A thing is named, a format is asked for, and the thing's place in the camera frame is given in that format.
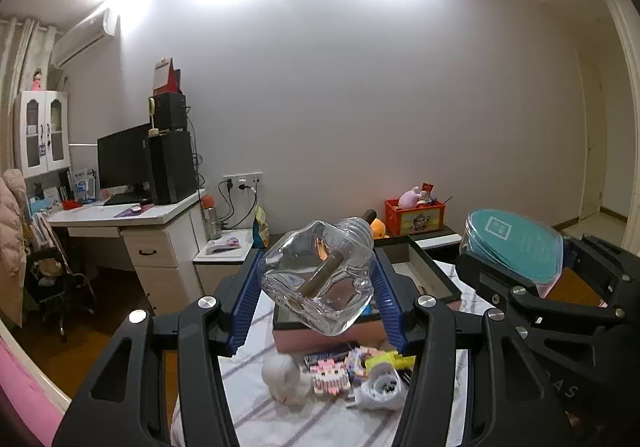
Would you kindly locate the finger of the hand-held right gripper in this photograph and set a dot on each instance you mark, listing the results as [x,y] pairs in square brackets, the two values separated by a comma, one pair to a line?
[610,272]
[500,284]

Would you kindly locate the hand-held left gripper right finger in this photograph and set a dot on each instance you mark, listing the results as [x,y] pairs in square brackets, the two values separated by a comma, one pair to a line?
[392,312]

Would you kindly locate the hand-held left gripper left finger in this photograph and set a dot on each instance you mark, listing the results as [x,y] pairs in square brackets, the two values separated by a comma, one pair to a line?
[245,307]

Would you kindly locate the teal lidded clear jar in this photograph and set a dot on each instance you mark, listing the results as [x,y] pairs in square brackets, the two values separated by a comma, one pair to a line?
[515,242]

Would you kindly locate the pink box with black rim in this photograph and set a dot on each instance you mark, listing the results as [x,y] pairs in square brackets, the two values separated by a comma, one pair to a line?
[430,277]

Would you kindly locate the white plug adapter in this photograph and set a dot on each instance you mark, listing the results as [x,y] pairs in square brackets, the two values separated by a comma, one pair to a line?
[380,387]

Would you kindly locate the white bear figurine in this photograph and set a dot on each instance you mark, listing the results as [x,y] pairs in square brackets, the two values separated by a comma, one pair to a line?
[285,379]

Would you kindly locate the white nightstand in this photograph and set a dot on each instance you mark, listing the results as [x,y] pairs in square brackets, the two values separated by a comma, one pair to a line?
[220,272]

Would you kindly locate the colourful block set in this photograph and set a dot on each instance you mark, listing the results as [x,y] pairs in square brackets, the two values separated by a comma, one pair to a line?
[362,364]

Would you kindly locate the pink packet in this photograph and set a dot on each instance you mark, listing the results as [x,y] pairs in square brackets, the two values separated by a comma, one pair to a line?
[224,244]

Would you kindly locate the yellow and blue snack bag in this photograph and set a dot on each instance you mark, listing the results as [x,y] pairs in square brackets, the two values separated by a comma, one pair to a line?
[260,229]

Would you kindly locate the orange plush toy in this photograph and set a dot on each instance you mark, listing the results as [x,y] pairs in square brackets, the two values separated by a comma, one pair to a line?
[378,228]

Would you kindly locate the pink block toy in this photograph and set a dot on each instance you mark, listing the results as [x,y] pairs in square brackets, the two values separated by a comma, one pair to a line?
[330,377]

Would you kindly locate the red printed crate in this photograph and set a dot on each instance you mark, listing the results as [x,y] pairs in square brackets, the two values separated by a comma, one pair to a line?
[417,222]

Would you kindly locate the red-capped water bottle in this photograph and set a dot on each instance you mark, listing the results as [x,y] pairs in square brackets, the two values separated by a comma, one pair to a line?
[211,219]

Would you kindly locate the white desk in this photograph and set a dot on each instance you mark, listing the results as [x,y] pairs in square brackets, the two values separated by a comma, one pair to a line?
[160,252]

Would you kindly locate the pink plush toy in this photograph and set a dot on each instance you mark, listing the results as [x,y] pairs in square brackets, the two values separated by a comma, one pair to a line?
[411,198]

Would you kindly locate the white striped quilt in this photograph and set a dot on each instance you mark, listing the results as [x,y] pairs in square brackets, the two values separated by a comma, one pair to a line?
[260,422]

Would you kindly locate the purple mouse pad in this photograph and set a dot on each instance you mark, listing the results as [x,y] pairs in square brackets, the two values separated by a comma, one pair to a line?
[145,211]

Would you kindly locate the black computer tower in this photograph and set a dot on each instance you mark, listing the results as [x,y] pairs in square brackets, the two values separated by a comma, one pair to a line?
[172,169]

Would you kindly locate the black keyboard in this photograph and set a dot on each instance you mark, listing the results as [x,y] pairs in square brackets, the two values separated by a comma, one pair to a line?
[124,200]

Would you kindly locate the black desk chair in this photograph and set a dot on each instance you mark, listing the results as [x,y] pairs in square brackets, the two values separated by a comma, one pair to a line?
[60,277]

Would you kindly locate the black computer monitor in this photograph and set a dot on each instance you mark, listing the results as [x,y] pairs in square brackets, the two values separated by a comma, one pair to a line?
[122,159]

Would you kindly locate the blue and white box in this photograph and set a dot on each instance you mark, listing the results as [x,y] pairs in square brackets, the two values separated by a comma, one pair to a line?
[84,184]

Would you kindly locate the red cloth item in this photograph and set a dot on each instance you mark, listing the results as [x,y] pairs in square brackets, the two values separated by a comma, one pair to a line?
[70,204]

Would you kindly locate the black speaker box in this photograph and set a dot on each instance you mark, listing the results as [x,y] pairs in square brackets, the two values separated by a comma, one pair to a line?
[172,112]

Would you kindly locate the small yellow desk fan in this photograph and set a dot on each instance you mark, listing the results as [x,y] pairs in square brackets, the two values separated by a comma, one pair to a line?
[152,117]

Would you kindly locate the white lamp bar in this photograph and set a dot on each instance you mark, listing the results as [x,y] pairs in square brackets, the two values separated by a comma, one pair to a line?
[83,145]

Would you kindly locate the pink down jacket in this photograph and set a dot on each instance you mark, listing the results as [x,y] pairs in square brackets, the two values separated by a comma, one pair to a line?
[11,247]

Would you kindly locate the red and white folder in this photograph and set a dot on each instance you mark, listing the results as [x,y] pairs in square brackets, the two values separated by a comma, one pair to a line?
[167,77]

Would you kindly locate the pink bedsheet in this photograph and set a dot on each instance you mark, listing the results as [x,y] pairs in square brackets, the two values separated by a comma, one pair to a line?
[20,402]

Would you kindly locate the white glass-door cabinet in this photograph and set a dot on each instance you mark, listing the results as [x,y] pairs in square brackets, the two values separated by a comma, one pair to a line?
[42,134]

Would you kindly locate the pink doll on cabinet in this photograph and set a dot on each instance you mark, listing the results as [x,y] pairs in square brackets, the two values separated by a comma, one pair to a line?
[36,81]

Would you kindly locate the white air conditioner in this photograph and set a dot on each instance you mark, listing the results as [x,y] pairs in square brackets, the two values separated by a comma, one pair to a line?
[82,39]

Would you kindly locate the beige curtain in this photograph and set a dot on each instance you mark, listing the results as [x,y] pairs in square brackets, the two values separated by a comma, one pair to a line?
[20,57]

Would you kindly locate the white wall socket strip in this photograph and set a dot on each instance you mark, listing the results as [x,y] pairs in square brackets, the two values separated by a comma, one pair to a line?
[242,182]

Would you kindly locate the white door frame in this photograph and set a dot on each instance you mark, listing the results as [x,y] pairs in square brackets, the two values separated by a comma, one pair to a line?
[627,77]

